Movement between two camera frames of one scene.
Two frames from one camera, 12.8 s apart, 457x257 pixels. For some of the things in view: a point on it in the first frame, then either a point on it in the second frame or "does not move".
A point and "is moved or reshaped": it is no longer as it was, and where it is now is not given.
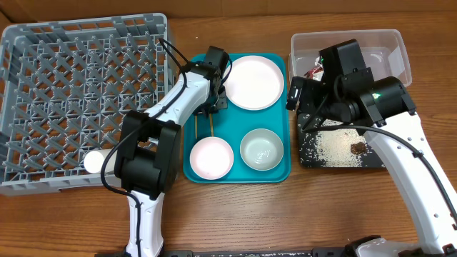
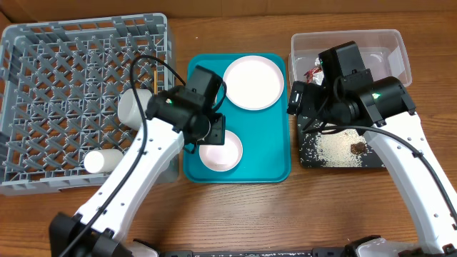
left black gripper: (221, 102) → (217, 135)
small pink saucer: (211, 158) is moved or reshaped
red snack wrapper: (315, 73) does not move
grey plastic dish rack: (66, 88) does not move
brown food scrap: (358, 148) does not move
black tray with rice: (334, 148) does not move
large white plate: (254, 83) does not move
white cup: (93, 160) does not move
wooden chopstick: (211, 125) is moved or reshaped
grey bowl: (261, 149) → (130, 110)
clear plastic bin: (383, 51) does not move
